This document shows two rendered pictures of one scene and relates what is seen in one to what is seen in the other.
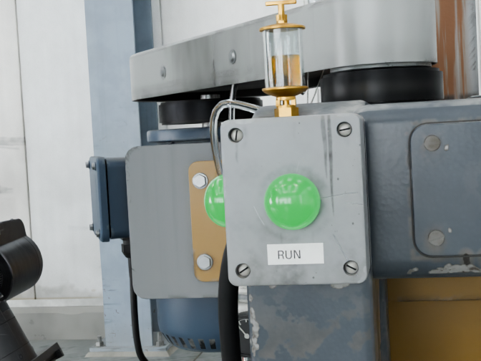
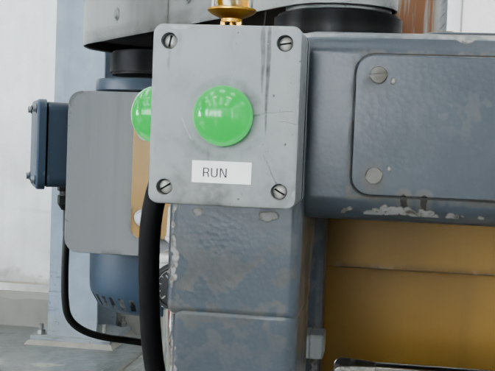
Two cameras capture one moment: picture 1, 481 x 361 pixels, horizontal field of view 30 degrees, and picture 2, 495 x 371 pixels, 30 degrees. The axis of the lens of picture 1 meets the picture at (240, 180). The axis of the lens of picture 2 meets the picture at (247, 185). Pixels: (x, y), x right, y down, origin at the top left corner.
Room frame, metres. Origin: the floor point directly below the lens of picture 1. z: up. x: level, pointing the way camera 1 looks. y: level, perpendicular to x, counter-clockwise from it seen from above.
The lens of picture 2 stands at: (0.02, -0.02, 1.28)
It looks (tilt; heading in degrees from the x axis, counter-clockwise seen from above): 3 degrees down; 357
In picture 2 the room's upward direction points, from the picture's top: 2 degrees clockwise
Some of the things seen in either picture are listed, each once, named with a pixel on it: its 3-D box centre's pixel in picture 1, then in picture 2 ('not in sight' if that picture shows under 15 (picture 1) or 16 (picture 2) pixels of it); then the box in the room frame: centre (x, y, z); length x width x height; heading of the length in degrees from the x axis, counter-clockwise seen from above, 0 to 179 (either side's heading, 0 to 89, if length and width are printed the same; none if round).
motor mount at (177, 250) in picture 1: (263, 216); (208, 177); (0.94, -0.02, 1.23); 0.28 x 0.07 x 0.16; 79
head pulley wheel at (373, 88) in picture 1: (381, 89); (336, 34); (0.67, -0.11, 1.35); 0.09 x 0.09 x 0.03
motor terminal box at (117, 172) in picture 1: (126, 206); (66, 155); (1.01, 0.13, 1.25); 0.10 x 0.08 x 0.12; 14
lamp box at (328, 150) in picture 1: (298, 198); (231, 117); (0.50, -0.03, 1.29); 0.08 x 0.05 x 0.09; 79
